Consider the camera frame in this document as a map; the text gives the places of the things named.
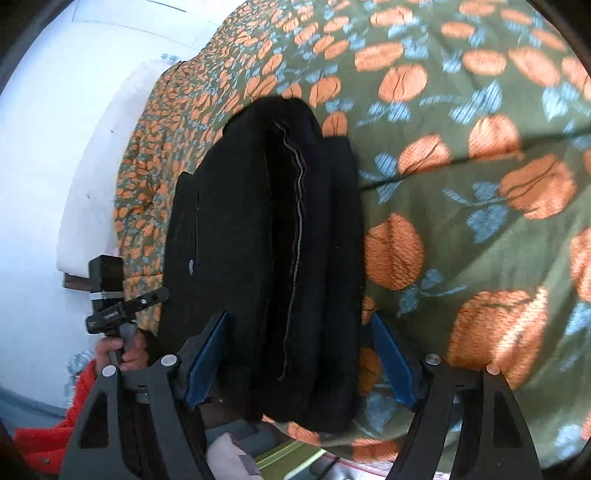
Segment pink cloth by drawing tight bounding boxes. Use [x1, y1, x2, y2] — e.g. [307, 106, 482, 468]
[205, 431, 262, 480]

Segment brown wooden bed frame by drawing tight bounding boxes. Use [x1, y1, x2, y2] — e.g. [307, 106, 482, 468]
[61, 271, 91, 293]

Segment white mattress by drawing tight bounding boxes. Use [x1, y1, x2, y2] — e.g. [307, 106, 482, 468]
[56, 59, 178, 278]

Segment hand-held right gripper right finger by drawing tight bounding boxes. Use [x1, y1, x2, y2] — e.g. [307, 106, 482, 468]
[369, 313, 544, 480]

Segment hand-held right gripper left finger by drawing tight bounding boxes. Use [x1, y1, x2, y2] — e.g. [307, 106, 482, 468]
[59, 310, 232, 480]

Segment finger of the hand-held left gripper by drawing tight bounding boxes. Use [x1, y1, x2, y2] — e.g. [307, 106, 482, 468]
[120, 286, 171, 319]

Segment person's left hand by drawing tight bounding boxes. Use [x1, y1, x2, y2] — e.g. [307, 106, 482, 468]
[95, 329, 150, 373]

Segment person's left forearm red sleeve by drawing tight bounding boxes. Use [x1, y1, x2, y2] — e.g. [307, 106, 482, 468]
[13, 359, 100, 477]

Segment green striped object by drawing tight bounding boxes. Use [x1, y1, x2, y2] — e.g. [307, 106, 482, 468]
[254, 438, 329, 480]

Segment pumpkin printed green blanket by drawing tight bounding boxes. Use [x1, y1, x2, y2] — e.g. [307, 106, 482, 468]
[112, 0, 591, 470]

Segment black pants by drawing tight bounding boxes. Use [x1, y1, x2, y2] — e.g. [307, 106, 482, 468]
[159, 96, 369, 435]

